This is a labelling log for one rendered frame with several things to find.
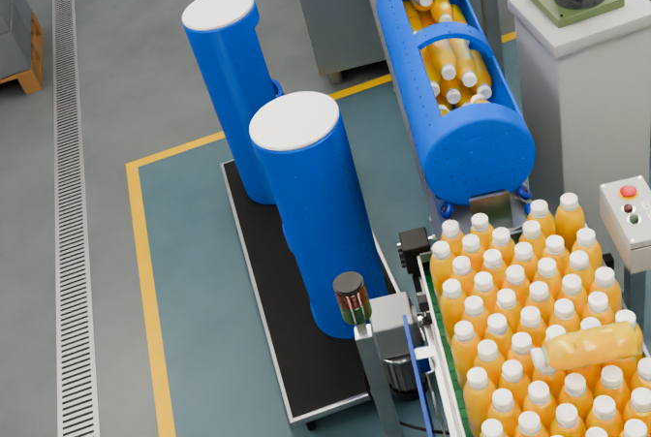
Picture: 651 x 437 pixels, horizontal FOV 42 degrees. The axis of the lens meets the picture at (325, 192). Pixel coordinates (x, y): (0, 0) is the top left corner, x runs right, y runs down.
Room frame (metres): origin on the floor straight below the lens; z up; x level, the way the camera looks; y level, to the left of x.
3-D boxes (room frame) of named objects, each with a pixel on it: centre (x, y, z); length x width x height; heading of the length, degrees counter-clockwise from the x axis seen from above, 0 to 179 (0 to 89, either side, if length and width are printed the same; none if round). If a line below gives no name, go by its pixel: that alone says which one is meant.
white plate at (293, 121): (2.11, 0.03, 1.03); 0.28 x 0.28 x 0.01
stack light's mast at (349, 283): (1.19, 0.01, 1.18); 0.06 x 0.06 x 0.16
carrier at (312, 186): (2.11, 0.03, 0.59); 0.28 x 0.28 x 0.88
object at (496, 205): (1.54, -0.39, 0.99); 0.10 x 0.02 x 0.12; 85
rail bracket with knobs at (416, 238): (1.51, -0.18, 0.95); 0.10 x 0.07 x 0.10; 85
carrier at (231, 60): (2.94, 0.19, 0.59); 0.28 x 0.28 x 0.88
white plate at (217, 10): (2.94, 0.19, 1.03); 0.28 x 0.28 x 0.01
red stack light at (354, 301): (1.19, 0.01, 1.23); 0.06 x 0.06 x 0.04
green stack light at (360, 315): (1.19, 0.01, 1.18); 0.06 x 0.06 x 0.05
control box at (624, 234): (1.31, -0.66, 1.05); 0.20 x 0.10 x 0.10; 175
